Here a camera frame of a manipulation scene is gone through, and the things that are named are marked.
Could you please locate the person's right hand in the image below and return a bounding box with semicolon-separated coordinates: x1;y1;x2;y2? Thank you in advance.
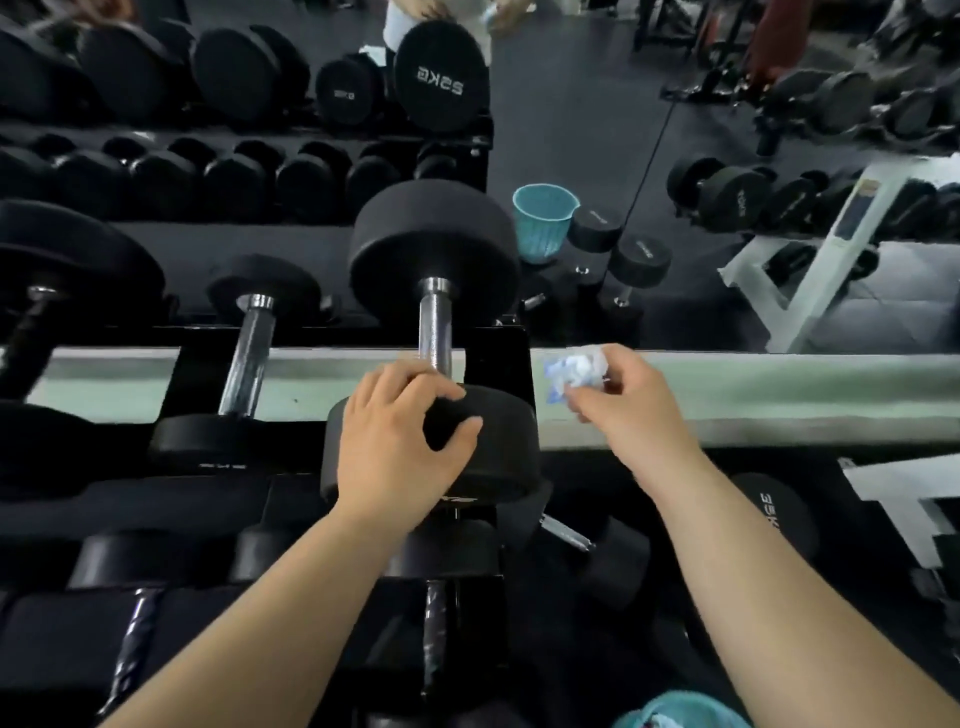
566;342;711;493

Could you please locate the person's left hand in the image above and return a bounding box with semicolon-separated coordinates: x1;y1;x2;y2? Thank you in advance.
333;358;486;538

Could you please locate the blue white wipe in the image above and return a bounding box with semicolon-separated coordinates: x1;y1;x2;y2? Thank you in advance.
541;344;611;407

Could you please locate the large black dumbbell chrome handle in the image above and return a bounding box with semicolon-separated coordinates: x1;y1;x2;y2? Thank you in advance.
321;178;544;507

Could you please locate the person's left forearm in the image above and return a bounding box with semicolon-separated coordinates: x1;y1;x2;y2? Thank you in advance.
99;504;421;728

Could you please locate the person's right forearm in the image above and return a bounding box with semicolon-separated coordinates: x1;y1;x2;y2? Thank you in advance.
636;453;960;728

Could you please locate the black dumbbell rack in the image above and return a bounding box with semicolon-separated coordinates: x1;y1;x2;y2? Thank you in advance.
0;321;560;728

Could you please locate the small black dumbbell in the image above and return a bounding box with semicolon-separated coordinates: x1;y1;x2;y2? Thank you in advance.
538;511;652;612
564;205;626;301
600;236;673;348

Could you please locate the pale green ledge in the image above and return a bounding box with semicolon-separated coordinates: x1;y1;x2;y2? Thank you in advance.
26;346;960;453

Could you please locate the teal plastic basket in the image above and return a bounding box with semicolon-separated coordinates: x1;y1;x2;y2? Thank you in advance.
612;690;753;728
512;183;581;265

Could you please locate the black dumbbell white print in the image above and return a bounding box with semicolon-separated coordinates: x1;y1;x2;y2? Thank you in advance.
729;471;821;565

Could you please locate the row of dumbbells white rack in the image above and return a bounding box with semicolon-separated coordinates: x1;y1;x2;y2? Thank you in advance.
666;66;960;243

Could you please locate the row of small black dumbbells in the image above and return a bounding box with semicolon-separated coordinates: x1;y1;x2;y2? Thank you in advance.
0;133;466;225

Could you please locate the black red gym machine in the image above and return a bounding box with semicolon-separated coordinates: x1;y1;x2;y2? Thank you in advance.
633;0;815;105

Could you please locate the row of large black dumbbells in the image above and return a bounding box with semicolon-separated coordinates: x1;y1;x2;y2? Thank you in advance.
0;13;493;138

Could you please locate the black dumbbell wrapped handle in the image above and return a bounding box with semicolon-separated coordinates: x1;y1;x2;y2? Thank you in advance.
66;528;185;717
378;516;505;702

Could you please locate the medium black dumbbell chrome handle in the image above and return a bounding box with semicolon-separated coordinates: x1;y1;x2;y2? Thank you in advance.
148;253;325;472

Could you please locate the white metal rack frame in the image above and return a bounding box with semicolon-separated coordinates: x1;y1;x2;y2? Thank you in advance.
717;153;960;355

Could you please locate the black dumbbell dark handle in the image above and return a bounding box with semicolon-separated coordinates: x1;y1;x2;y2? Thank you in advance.
0;198;168;492

